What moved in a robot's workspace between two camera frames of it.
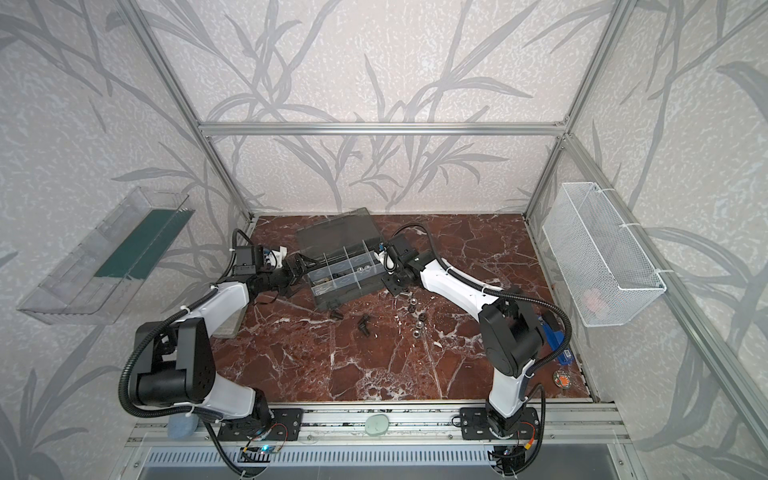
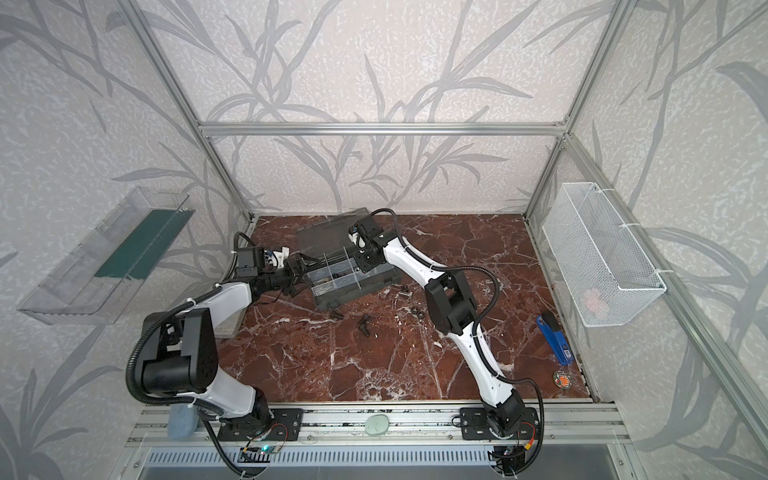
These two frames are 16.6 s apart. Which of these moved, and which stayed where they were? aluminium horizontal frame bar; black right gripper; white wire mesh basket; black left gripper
Moved: black right gripper
Stayed: aluminium horizontal frame bar; black left gripper; white wire mesh basket
